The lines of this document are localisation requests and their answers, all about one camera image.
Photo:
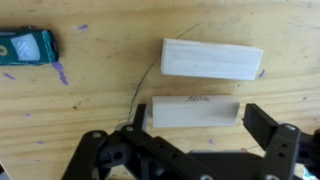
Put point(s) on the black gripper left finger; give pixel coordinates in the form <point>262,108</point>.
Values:
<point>133,156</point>

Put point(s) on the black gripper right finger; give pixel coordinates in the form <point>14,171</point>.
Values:
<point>283,153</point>

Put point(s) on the light wooden block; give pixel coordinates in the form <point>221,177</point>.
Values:
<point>210,60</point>
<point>195,113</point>

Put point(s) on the green toy car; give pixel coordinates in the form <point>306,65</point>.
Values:
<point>26,48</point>

